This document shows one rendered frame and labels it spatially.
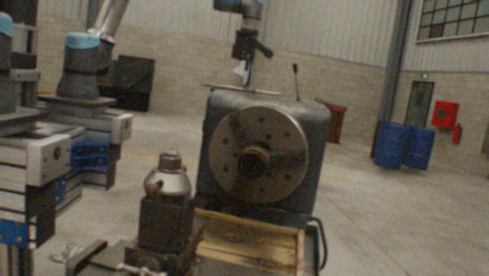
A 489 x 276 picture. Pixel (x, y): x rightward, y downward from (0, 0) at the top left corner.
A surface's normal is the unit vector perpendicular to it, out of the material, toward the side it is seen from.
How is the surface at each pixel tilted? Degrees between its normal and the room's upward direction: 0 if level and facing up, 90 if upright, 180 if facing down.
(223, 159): 90
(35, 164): 90
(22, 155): 90
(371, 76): 90
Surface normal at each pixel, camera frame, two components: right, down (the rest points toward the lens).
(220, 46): 0.14, 0.19
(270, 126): -0.17, 0.15
